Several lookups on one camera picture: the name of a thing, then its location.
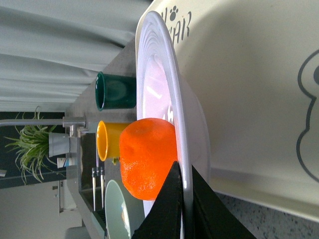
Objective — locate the pale green bowl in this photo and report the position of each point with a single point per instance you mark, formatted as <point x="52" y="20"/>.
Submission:
<point x="124" y="213"/>

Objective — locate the white ceramic plate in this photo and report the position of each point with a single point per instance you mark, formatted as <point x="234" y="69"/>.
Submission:
<point x="163" y="93"/>

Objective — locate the potted spider plant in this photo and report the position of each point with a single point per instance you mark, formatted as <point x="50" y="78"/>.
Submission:
<point x="26" y="151"/>

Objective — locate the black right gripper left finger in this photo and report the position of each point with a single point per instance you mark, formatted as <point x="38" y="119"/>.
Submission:
<point x="164" y="219"/>

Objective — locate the cream bear tray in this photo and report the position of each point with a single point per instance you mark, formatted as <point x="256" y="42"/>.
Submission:
<point x="254" y="66"/>

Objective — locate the orange mandarin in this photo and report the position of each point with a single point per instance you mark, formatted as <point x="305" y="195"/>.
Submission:
<point x="147" y="151"/>

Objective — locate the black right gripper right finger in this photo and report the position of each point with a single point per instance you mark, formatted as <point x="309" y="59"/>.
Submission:
<point x="212" y="220"/>

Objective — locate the grey curtain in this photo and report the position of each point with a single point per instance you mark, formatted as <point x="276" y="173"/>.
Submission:
<point x="51" y="50"/>

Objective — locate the dark green cup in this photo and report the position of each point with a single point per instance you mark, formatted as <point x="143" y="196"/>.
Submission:
<point x="115" y="92"/>

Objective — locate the yellow cup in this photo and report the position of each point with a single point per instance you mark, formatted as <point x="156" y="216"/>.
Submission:
<point x="107" y="139"/>

